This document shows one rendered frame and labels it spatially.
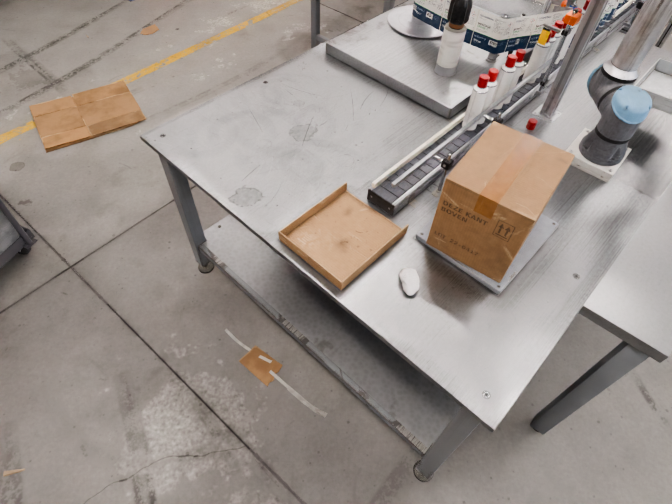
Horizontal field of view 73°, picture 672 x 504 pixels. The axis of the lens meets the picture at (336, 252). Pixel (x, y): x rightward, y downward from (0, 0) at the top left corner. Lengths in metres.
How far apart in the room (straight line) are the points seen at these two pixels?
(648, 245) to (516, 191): 0.61
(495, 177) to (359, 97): 0.87
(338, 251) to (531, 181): 0.56
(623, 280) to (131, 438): 1.85
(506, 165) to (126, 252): 1.94
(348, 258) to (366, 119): 0.68
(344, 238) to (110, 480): 1.30
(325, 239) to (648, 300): 0.95
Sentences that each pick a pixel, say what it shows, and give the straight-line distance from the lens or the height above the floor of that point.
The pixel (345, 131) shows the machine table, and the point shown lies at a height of 0.83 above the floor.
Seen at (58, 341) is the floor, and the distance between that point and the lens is 2.44.
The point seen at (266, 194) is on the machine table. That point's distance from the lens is 1.54.
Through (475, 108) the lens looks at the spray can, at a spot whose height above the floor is 0.98.
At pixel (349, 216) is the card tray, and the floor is 0.83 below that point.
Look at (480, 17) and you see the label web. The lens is 2.18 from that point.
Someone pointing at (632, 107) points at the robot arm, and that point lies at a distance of 1.77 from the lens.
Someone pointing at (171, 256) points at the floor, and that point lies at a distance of 2.51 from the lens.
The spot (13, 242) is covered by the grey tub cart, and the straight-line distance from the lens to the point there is 2.65.
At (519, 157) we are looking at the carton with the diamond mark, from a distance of 1.34.
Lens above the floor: 1.92
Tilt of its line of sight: 53 degrees down
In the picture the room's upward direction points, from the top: 3 degrees clockwise
